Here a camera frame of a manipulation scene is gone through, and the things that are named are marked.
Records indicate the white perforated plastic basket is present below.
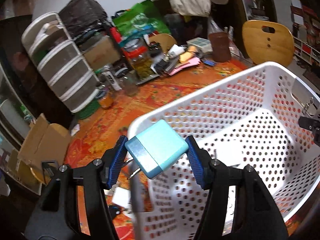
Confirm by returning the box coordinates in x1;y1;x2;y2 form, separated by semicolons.
128;62;319;239

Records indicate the light blue charger plug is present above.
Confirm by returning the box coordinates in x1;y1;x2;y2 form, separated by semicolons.
125;120;189;179

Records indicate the black toy car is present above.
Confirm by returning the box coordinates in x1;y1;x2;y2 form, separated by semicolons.
108;205;122;220

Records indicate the white charger with prongs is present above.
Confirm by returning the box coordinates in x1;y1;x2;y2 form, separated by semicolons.
104;184;131;209

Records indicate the black phone stand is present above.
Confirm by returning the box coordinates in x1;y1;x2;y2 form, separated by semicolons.
41;160;59;185

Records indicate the cardboard box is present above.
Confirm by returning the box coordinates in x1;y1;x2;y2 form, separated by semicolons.
18;114;71;171

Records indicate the red patterned tablecloth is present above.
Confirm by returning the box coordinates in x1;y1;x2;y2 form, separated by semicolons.
63;60;301;240

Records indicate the wooden chair right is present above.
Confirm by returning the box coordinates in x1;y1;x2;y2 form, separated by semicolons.
242;20;295;67

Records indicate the shelf with boxes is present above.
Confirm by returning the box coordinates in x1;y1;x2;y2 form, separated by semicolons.
290;0;319;66

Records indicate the small orange jar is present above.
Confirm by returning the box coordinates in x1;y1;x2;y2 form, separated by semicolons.
98;93;114;109

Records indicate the brown mug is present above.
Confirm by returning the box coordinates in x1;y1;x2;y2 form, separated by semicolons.
208;32;231;62

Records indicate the empty glass jar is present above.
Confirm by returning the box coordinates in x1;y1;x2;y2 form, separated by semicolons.
120;75;138;96

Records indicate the white drawer tower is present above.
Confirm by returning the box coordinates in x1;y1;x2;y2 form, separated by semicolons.
21;12;98;114

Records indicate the wooden chair behind table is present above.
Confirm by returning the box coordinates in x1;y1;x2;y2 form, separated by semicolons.
149;33;177;53

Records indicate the large pickle jar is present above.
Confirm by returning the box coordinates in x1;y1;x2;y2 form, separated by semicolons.
124;38;154;80

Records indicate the green shopping bag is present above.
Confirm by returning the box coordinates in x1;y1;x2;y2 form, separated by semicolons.
112;0;171;37

